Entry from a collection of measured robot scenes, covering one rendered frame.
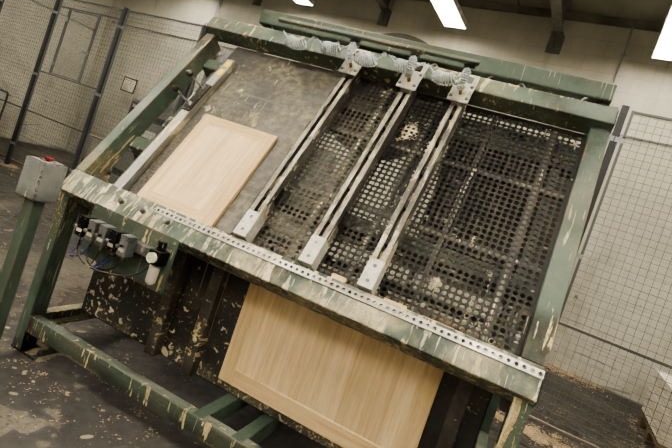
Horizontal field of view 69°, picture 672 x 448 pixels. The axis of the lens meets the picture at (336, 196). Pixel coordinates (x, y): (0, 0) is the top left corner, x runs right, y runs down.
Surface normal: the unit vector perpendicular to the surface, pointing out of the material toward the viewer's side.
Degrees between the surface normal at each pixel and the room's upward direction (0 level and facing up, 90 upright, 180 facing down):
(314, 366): 90
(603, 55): 90
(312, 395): 90
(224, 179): 58
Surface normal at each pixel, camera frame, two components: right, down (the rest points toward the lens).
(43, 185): 0.88, 0.31
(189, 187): -0.11, -0.58
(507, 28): -0.44, -0.12
